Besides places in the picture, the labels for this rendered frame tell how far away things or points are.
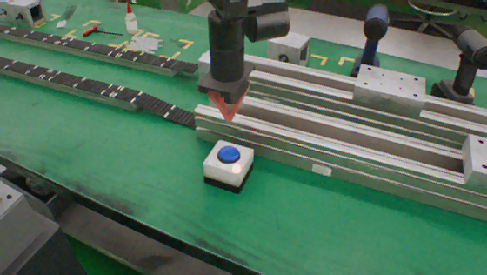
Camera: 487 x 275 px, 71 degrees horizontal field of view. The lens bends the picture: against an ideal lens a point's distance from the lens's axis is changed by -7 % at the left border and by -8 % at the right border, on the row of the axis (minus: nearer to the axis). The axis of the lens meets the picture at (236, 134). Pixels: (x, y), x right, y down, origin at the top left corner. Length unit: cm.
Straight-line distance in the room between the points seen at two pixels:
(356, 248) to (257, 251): 18
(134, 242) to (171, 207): 67
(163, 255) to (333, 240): 77
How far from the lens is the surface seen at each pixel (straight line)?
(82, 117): 102
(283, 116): 83
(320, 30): 283
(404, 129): 95
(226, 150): 74
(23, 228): 75
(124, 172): 83
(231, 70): 59
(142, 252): 137
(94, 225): 149
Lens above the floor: 136
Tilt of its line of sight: 40 degrees down
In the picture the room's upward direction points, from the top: straight up
